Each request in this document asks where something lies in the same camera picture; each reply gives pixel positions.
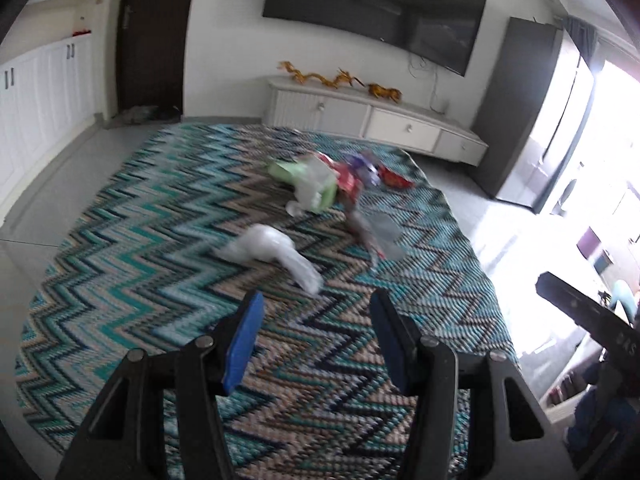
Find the translucent plastic bag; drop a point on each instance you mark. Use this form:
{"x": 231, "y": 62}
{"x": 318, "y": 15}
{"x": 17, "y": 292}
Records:
{"x": 312, "y": 180}

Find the purple snack packet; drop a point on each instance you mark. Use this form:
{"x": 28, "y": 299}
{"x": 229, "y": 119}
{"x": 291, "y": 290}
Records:
{"x": 367, "y": 167}

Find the black wall television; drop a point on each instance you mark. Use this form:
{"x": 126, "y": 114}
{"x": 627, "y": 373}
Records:
{"x": 370, "y": 5}

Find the dark brown door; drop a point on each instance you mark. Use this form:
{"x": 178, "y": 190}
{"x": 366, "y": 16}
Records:
{"x": 155, "y": 35}

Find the purple stool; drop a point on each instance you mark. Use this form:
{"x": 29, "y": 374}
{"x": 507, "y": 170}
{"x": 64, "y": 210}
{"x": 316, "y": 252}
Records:
{"x": 590, "y": 242}

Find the tall dark cabinet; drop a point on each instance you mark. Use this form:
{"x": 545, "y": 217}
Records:
{"x": 525, "y": 110}

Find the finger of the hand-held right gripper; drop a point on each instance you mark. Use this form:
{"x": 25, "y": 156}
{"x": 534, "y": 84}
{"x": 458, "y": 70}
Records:
{"x": 570, "y": 297}

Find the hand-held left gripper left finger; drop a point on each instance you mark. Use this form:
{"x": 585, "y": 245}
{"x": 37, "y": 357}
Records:
{"x": 245, "y": 340}

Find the clear plastic wrapper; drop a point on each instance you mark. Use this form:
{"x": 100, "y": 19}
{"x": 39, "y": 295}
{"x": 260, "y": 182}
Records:
{"x": 385, "y": 227}

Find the white lower cupboards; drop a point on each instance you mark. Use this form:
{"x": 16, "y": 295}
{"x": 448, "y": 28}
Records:
{"x": 45, "y": 100}

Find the teal chair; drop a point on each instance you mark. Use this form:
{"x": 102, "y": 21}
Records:
{"x": 625, "y": 297}

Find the teal bin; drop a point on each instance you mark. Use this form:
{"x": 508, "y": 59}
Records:
{"x": 605, "y": 264}

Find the white appliance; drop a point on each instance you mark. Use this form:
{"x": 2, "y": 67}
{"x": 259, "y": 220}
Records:
{"x": 567, "y": 192}

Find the zigzag patterned rug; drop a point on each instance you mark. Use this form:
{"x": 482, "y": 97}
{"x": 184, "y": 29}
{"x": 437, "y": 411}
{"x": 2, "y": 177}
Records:
{"x": 150, "y": 240}

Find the white television cabinet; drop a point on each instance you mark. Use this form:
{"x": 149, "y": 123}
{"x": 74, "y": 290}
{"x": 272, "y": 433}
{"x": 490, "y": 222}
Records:
{"x": 350, "y": 112}

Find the grey door mat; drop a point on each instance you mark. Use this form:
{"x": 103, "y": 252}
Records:
{"x": 135, "y": 115}

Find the white plastic bag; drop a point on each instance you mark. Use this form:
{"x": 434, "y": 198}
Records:
{"x": 265, "y": 245}

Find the person's blue clothing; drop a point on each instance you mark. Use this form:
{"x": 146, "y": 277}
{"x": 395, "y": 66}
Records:
{"x": 600, "y": 410}

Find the green snack packet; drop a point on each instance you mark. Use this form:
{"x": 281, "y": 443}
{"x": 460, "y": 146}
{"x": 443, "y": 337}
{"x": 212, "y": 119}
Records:
{"x": 280, "y": 170}

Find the grey blue curtain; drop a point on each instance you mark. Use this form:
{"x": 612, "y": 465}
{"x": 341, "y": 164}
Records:
{"x": 582, "y": 35}

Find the red orange snack packet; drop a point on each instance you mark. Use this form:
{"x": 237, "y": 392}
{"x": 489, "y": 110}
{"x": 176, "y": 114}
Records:
{"x": 395, "y": 178}

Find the small golden ornament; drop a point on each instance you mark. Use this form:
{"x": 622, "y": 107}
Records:
{"x": 385, "y": 92}

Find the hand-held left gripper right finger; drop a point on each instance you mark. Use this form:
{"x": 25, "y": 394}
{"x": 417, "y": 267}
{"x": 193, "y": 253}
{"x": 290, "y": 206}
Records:
{"x": 387, "y": 330}

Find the long golden dragon ornament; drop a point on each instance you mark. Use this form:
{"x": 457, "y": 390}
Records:
{"x": 315, "y": 78}

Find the red item on shelf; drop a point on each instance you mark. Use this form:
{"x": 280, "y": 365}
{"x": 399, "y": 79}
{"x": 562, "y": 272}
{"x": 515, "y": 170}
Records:
{"x": 82, "y": 32}

